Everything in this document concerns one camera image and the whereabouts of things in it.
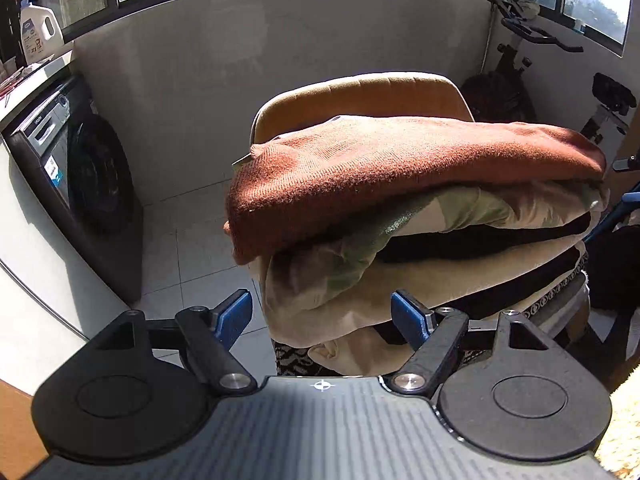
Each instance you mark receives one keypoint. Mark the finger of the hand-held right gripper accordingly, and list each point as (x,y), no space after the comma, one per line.
(607,220)

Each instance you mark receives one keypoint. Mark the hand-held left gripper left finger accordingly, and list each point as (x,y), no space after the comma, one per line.
(232,315)

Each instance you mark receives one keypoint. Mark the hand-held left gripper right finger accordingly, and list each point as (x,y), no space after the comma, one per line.
(410,317)

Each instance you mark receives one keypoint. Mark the green floral white garment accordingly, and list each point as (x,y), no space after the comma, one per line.
(330,270)

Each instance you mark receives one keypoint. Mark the rust brown knit sweater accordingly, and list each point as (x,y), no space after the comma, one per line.
(400,170)

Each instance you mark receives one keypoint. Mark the grey garment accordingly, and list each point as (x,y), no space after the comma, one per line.
(575,307)

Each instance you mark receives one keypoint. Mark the patterned trim garment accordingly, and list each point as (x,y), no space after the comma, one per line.
(550,296)

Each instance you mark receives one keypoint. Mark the black garment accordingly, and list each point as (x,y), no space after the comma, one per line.
(475,245)

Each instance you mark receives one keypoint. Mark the white knit garment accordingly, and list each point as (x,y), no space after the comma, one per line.
(500,280)

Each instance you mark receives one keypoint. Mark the black exercise bike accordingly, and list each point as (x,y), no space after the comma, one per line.
(540,35)

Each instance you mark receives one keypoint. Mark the grey washing machine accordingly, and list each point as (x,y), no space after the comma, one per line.
(90,175)

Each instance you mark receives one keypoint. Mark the yellow fluffy rug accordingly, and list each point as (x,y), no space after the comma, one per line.
(622,425)

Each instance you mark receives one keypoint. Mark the tan upholstered chair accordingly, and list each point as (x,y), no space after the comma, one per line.
(375,95)

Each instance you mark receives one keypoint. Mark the white detergent bottle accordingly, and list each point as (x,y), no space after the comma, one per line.
(40,30)

